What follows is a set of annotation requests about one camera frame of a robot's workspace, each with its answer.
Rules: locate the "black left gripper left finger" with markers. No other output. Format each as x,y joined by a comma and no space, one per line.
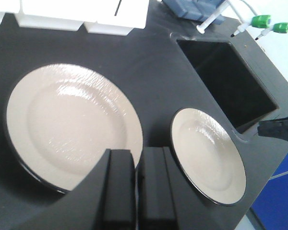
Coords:
119,206

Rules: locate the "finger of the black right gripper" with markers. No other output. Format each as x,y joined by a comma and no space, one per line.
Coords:
276,128

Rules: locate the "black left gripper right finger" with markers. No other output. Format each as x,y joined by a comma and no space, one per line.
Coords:
156,207

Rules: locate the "beige round plate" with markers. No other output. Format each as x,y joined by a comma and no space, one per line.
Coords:
61,118
208,156

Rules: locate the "black lab sink basin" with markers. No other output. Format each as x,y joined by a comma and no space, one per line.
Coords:
234,86

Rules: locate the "right blue cabinet unit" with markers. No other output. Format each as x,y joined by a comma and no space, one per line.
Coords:
271,206

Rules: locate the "white gooseneck lab faucet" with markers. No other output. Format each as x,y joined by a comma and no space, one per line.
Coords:
259,21

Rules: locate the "blue-grey pegboard drying rack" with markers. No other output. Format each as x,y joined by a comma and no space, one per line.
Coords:
196,10

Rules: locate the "right white storage bin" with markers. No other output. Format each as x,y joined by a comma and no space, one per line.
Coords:
117,17

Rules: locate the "middle white storage bin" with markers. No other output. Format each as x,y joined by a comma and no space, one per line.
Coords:
66,15

